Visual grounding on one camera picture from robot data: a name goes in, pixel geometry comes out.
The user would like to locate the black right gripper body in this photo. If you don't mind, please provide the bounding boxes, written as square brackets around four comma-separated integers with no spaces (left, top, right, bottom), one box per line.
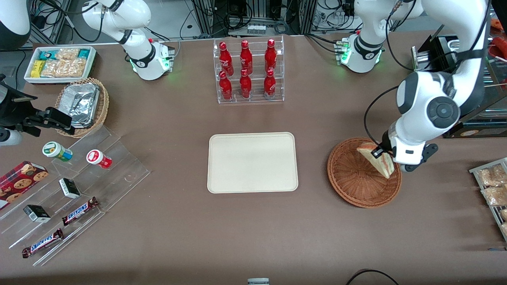
[0,79,31,128]

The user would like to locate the triangular sandwich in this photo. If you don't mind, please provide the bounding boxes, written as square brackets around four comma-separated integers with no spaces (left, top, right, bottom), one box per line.
[356,143,395,179]

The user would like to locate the brown round wicker basket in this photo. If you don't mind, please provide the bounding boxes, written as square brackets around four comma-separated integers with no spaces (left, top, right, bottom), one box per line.
[327,137,402,209]

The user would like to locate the light tan wicker basket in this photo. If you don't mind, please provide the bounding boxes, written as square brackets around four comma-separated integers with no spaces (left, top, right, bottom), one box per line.
[55,77,110,138]

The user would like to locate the grey tray with pastries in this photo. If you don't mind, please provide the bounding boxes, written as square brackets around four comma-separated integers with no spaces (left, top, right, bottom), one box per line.
[469,158,507,242]

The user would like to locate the cream rectangular tray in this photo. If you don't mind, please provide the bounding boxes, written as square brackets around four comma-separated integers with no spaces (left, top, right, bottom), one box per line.
[207,132,299,194]

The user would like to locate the stacked aluminium foil trays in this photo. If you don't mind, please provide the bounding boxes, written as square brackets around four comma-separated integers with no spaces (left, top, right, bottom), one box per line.
[59,83,100,128]

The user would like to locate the green lidded yogurt cup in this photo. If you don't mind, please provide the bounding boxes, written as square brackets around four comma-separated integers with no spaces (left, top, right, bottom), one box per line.
[42,141,73,162]

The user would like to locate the white rectangular snack bin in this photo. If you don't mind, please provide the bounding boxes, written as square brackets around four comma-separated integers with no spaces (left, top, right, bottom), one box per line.
[24,46,97,84]

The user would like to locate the red lidded yogurt cup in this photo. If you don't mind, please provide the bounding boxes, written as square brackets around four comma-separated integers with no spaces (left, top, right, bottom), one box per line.
[86,149,112,169]

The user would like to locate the clear rice cracker bag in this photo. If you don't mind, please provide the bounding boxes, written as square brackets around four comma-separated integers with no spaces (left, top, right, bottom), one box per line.
[41,59,88,78]
[55,48,80,61]

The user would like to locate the red chocolate chip cookie box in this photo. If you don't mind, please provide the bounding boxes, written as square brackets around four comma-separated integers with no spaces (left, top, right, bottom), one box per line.
[0,161,49,211]

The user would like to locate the small black carton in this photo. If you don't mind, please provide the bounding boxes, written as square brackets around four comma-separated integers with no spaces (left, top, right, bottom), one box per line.
[59,178,81,199]
[23,204,51,223]

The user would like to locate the clear acrylic stepped stand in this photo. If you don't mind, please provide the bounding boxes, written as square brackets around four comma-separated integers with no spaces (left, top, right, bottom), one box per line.
[0,125,151,266]

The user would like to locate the Snickers chocolate bar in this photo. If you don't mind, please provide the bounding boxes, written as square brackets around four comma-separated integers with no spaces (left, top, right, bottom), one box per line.
[22,228,64,258]
[62,197,99,226]

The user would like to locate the black hot food warmer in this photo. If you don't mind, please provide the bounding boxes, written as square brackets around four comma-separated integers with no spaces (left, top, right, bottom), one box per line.
[411,24,507,139]

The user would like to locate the red cola bottle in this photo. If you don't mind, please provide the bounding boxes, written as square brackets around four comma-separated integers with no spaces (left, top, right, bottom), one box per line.
[264,38,277,74]
[219,71,233,101]
[263,69,276,99]
[219,42,234,76]
[239,69,253,99]
[240,40,253,75]

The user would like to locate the clear acrylic bottle rack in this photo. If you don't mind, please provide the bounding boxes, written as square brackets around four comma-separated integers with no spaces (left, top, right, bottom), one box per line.
[213,35,285,104]

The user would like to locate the red sausage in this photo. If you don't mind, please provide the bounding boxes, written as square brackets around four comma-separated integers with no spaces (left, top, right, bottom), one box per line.
[489,37,507,61]

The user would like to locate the white power strip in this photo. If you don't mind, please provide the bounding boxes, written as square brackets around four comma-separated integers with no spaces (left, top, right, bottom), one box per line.
[313,11,346,30]

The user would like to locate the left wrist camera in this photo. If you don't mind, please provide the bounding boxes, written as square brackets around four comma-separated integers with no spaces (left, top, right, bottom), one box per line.
[400,143,439,173]

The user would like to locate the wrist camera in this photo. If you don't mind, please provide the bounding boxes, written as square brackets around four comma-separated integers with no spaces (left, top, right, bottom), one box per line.
[400,143,439,173]
[0,129,23,146]

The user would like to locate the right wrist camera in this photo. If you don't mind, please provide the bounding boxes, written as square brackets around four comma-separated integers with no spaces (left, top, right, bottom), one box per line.
[0,129,23,146]

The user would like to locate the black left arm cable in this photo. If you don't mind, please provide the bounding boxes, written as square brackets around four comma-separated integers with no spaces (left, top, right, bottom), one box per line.
[364,0,490,151]

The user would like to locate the black looped cable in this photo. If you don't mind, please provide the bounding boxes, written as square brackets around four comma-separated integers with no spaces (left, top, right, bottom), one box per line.
[345,269,400,285]

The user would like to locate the aluminium frame rack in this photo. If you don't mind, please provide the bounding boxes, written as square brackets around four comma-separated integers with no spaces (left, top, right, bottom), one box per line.
[192,0,317,38]

